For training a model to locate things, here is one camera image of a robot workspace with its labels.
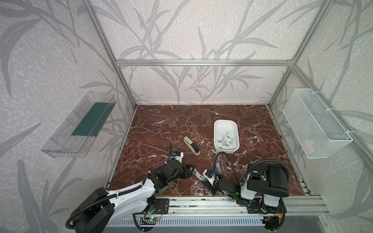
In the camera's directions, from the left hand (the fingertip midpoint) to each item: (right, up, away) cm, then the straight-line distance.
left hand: (193, 164), depth 83 cm
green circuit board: (-21, -23, -12) cm, 33 cm away
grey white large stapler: (+1, +8, +8) cm, 11 cm away
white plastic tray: (+23, +13, +18) cm, 32 cm away
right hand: (+5, -6, +1) cm, 8 cm away
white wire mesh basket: (+55, +22, -21) cm, 63 cm away
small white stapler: (+4, -7, 0) cm, 9 cm away
